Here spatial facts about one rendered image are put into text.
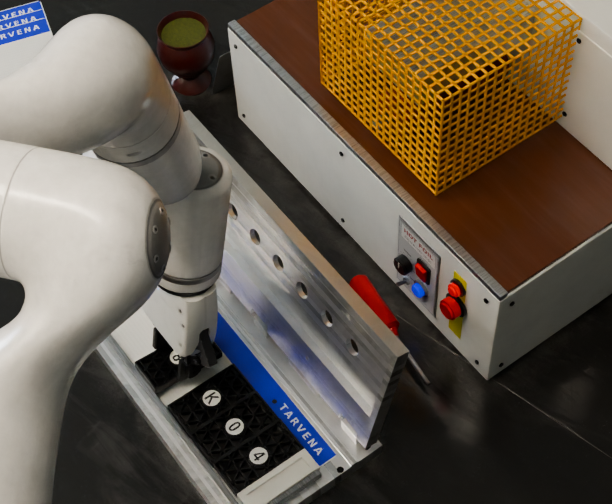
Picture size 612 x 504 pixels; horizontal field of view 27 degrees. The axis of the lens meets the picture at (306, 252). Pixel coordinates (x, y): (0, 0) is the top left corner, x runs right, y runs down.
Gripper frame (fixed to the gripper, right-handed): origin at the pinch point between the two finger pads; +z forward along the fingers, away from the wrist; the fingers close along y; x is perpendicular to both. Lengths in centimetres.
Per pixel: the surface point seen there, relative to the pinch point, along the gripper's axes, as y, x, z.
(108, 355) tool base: -6.4, -5.9, 4.2
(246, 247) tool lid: -3.8, 12.0, -8.8
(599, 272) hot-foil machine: 25, 45, -14
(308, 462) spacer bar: 21.2, 4.8, 0.9
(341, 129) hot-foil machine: -6.0, 26.5, -20.5
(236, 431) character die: 12.7, 0.4, 1.8
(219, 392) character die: 7.1, 1.7, 1.6
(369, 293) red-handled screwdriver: 6.6, 24.9, -2.8
